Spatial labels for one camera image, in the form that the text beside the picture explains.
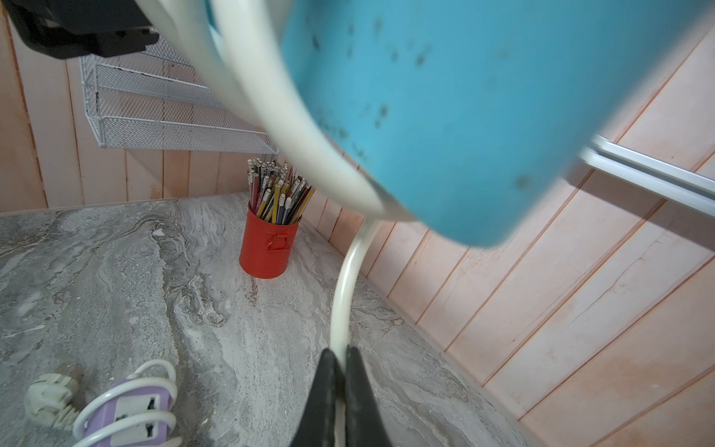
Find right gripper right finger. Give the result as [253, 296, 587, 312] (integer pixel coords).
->
[344, 346, 392, 447]

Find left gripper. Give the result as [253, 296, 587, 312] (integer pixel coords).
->
[2, 0, 159, 60]

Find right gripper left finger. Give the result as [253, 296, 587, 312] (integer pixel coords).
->
[290, 348, 344, 447]

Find teal power strip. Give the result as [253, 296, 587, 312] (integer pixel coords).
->
[280, 1, 713, 247]

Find purple power strip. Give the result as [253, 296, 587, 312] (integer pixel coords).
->
[73, 377, 177, 446]

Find red pencil cup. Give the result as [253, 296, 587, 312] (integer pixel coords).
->
[239, 208, 300, 279]

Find bundle of pencils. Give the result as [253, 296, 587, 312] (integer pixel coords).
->
[248, 158, 316, 225]

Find white wire mesh shelf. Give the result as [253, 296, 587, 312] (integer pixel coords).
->
[79, 39, 279, 156]

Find white cord of purple strip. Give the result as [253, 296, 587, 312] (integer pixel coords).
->
[23, 358, 182, 447]

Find horizontal aluminium wall rail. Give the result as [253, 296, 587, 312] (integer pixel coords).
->
[580, 135, 714, 217]

